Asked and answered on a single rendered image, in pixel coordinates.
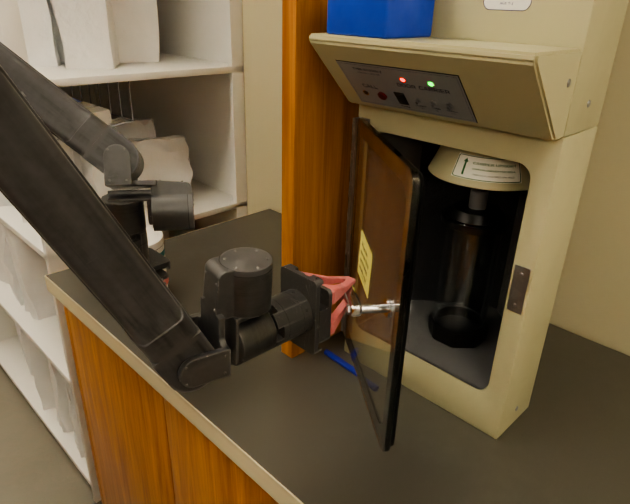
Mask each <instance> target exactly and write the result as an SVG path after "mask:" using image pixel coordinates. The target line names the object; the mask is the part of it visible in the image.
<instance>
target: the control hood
mask: <svg viewBox="0 0 630 504"><path fill-rule="evenodd" d="M309 41H310V43H311V45H312V46H313V48H314V49H315V51H316V52H317V54H318V55H319V57H320V58H321V60H322V61H323V63H324V64H325V66H326V68H327V69H328V71H329V72H330V74H331V75H332V77H333V78H334V80H335V81H336V83H337V84H338V86H339V87H340V89H341V90H342V92H343V93H344V95H345V96H346V98H347V99H348V101H350V102H351V103H356V104H362V105H367V106H372V107H378V108H383V109H388V110H393V111H399V112H404V113H409V114H414V115H420V116H425V117H430V118H435V119H441V120H446V121H451V122H456V123H462V124H467V125H472V126H477V127H483V128H488V129H493V130H499V131H504V132H509V133H514V134H520V135H525V136H530V137H535V138H541V139H546V140H551V141H555V140H558V139H560V137H563V136H564V131H565V127H566V122H567V118H568V113H569V109H570V104H571V100H572V95H573V91H574V86H575V82H576V77H577V73H578V68H579V64H580V59H581V55H582V52H580V49H579V48H566V47H553V46H540V45H527V44H514V43H501V42H489V41H476V40H463V39H450V38H437V37H420V38H395V39H379V38H368V37H356V36H345V35H333V34H328V33H311V35H309ZM336 60H341V61H349V62H357V63H365V64H373V65H381V66H389V67H397V68H405V69H413V70H420V71H428V72H436V73H444V74H452V75H459V78H460V80H461V83H462V85H463V88H464V90H465V93H466V95H467V97H468V100H469V102H470V105H471V107H472V110H473V112H474V115H475V117H476V120H477V122H478V123H475V122H470V121H464V120H459V119H453V118H448V117H443V116H437V115H432V114H426V113H421V112H416V111H410V110H405V109H399V108H394V107H389V106H383V105H378V104H372V103H367V102H362V101H361V100H360V98H359V97H358V95H357V93H356V92H355V90H354V89H353V87H352V86H351V84H350V82H349V81H348V79H347V78H346V76H345V75H344V73H343V71H342V70H341V68H340V67H339V65H338V64H337V62H336Z"/></svg>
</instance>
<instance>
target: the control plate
mask: <svg viewBox="0 0 630 504"><path fill-rule="evenodd" d="M336 62H337V64H338V65H339V67H340V68H341V70H342V71H343V73H344V75H345V76H346V78H347V79H348V81H349V82H350V84H351V86H352V87H353V89H354V90H355V92H356V93H357V95H358V97H359V98H360V100H361V101H362V102H367V103H372V104H378V105H383V106H389V107H394V108H399V109H405V110H410V111H416V112H421V113H426V114H432V115H437V116H443V117H448V118H453V119H459V120H464V121H470V122H475V123H478V122H477V120H476V117H475V115H474V112H473V110H472V107H471V105H470V102H469V100H468V97H467V95H466V93H465V90H464V88H463V85H462V83H461V80H460V78H459V75H452V74H444V73H436V72H428V71H420V70H413V69H405V68H397V67H389V66H381V65H373V64H365V63H357V62H349V61H341V60H336ZM400 77H403V78H405V79H406V81H407V82H406V83H403V82H401V81H400V80H399V78H400ZM427 81H432V82H433V83H434V84H435V86H434V87H430V86H429V85H428V84H427ZM363 90H366V91H368V92H369V95H366V94H364V93H363ZM379 92H383V93H385V94H386V95H387V99H386V100H382V99H380V98H379V97H378V93H379ZM393 92H399V93H403V94H404V96H405V97H406V99H407V101H408V103H409V105H404V104H400V103H399V101H398V100H397V98H396V96H395V94H394V93H393ZM416 98H418V99H420V100H421V103H418V104H416V103H415V102H416V101H415V99H416ZM430 101H435V102H436V103H437V105H436V106H434V107H432V106H431V102H430ZM448 103H450V104H452V105H453V108H450V110H448V109H447V105H446V104H448Z"/></svg>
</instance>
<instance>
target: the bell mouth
mask: <svg viewBox="0 0 630 504"><path fill-rule="evenodd" d="M428 169H429V171H430V172H431V173H432V174H433V175H434V176H436V177H437V178H439V179H441V180H444V181H446V182H449V183H453V184H456V185H460V186H464V187H469V188H475V189H482V190H490V191H526V190H528V189H529V184H530V173H529V171H528V169H527V168H526V167H525V166H524V165H523V164H521V163H518V162H514V161H509V160H505V159H501V158H496V157H492V156H487V155H483V154H478V153H474V152H469V151H465V150H461V149H456V148H452V147H447V146H443V145H441V146H440V148H439V149H438V151H437V153H436V154H435V156H434V158H433V159H432V161H431V163H430V164H429V166H428Z"/></svg>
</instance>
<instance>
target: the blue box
mask: <svg viewBox="0 0 630 504"><path fill-rule="evenodd" d="M434 3H435V0H328V7H327V33H328V34H333V35H345V36H356V37H368V38H379V39H395V38H420V37H430V36H431V31H432V22H433V12H434Z"/></svg>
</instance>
